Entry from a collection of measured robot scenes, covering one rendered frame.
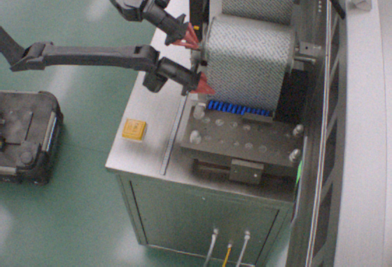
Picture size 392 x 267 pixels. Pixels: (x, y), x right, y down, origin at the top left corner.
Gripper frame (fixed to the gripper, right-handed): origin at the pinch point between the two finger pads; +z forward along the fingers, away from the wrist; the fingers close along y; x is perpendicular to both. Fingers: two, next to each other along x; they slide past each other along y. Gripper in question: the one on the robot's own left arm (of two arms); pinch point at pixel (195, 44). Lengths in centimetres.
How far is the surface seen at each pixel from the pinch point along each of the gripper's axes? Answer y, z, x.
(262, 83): 5.7, 20.7, 10.0
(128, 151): 23.1, 8.1, -37.1
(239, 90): 5.6, 19.4, 1.0
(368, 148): 55, 0, 59
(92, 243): 34, 47, -123
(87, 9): -135, 7, -165
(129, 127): 14.8, 5.3, -36.6
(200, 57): -2.3, 6.5, -5.5
